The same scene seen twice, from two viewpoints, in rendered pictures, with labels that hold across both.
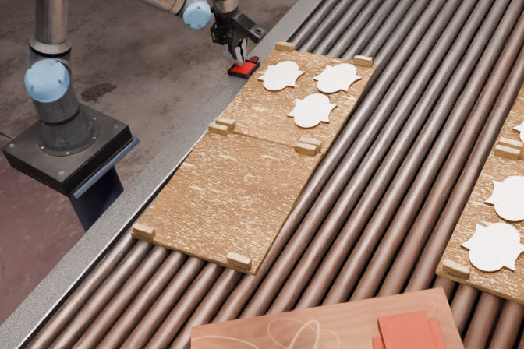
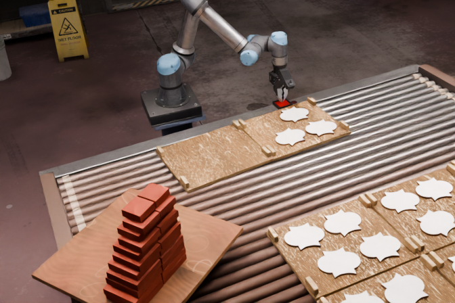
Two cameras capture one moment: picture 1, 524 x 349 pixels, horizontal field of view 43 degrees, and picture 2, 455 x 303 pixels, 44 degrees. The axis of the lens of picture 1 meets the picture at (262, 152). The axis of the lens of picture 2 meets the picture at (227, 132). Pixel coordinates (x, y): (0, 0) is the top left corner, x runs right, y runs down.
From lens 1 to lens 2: 1.17 m
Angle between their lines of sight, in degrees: 27
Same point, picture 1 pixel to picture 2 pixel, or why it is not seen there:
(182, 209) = (185, 151)
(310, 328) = not seen: hidden behind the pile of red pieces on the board
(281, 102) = (280, 126)
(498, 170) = (351, 207)
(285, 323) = not seen: hidden behind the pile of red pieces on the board
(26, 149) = (149, 97)
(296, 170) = (252, 159)
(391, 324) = (152, 186)
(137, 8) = (319, 69)
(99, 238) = (143, 147)
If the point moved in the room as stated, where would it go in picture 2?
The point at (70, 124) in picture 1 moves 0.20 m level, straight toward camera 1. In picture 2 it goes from (170, 91) to (160, 111)
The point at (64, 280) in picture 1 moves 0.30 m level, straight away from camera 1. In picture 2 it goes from (114, 156) to (126, 122)
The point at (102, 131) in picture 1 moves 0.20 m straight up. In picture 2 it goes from (187, 103) to (183, 68)
